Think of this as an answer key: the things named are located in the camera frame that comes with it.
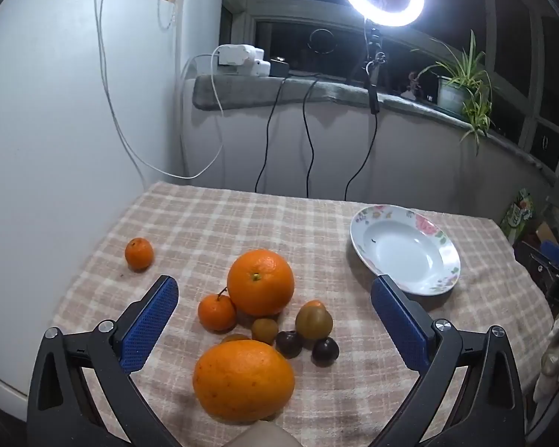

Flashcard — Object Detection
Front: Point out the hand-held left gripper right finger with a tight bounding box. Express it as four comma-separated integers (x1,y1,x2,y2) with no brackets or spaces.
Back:
371,275,527,447

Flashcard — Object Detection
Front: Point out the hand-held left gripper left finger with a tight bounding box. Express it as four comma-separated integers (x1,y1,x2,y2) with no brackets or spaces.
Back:
26,276,180,447

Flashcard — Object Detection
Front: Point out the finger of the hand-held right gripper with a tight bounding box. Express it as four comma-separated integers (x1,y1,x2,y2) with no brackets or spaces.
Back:
538,241,559,268

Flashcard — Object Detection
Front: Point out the mandarin with stem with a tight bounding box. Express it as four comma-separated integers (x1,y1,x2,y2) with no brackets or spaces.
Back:
198,287,238,333

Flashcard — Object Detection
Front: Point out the white floral plate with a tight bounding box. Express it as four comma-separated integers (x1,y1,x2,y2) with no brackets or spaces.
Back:
350,204,462,296

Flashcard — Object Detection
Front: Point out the large olive-green fruit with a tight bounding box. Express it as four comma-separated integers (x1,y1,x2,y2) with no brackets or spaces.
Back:
295,300,334,340

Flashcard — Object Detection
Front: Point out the large oval orange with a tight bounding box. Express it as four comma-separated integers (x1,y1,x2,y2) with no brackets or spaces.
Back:
193,339,296,422

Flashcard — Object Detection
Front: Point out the small olive-brown fruit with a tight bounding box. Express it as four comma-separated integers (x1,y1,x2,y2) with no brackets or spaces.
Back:
251,317,279,344

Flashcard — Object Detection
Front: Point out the large round orange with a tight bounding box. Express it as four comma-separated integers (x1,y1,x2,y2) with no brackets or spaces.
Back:
227,249,295,317

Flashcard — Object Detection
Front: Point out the green packet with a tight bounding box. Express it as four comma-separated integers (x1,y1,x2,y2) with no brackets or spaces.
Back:
500,188,536,243

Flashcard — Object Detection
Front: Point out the small mandarin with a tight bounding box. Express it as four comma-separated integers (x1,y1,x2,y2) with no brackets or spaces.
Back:
124,237,155,272

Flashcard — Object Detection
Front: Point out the white lumpy object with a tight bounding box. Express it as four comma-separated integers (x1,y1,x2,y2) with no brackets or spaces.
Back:
533,312,559,403

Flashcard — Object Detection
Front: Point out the dark purple plum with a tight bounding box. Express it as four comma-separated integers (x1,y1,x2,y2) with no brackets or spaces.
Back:
275,330,303,359
311,337,340,368

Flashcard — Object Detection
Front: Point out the beige checked tablecloth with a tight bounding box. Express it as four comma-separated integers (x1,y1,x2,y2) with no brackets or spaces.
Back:
47,181,555,447

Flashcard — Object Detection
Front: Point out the potted spider plant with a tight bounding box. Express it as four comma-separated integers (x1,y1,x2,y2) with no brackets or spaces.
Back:
410,29,497,156

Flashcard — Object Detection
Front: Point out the white cabinet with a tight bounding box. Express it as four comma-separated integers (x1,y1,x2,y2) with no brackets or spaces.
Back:
0,0,187,410

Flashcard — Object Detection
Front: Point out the small dark figurine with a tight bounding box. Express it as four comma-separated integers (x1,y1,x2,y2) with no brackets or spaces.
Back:
401,71,424,101

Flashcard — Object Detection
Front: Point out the window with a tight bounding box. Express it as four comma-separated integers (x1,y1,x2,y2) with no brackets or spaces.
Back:
221,0,559,182

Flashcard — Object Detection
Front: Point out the black light stand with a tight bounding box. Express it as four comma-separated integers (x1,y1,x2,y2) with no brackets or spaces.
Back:
363,21,392,115

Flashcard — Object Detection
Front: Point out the white power strip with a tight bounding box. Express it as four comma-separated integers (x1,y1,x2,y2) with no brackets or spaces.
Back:
213,44,257,75

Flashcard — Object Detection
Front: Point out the white charger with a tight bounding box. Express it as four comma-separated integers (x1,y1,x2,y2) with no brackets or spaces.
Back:
253,48,272,78

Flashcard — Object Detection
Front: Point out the black cable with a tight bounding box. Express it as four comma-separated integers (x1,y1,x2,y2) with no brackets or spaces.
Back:
344,112,379,202
302,77,320,197
254,77,287,194

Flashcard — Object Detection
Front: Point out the long white cable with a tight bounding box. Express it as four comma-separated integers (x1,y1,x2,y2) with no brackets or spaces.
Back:
93,0,224,180

